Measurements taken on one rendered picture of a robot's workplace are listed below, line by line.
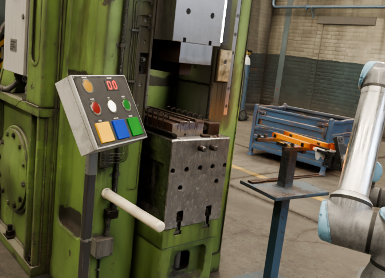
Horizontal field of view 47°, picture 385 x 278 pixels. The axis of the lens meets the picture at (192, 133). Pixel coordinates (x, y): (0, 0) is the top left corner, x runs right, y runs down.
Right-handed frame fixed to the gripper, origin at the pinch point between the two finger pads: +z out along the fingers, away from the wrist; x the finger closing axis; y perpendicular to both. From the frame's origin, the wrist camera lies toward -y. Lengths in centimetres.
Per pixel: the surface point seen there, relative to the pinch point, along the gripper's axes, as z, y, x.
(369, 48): 467, -87, 623
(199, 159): 23, 11, -55
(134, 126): 5, -9, -100
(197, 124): 29, -5, -55
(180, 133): 27, -1, -65
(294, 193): 5.9, 26.3, -4.4
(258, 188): 17.5, 26.3, -19.4
